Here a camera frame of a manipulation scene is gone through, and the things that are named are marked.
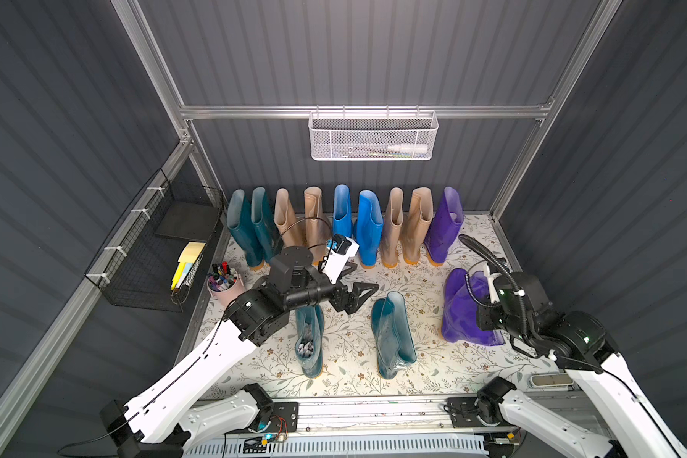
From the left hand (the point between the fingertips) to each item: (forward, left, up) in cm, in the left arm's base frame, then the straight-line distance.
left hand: (369, 282), depth 60 cm
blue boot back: (+28, +6, -8) cm, 30 cm away
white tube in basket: (+52, -16, 0) cm, 54 cm away
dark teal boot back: (+26, +36, -8) cm, 45 cm away
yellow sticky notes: (+11, +46, -7) cm, 48 cm away
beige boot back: (+27, +14, -12) cm, 33 cm away
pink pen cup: (+13, +42, -22) cm, 49 cm away
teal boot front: (-9, +14, -12) cm, 20 cm away
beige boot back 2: (+25, -9, -13) cm, 30 cm away
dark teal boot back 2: (+28, +30, -8) cm, 42 cm away
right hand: (0, -28, -8) cm, 29 cm away
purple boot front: (+28, -25, -12) cm, 39 cm away
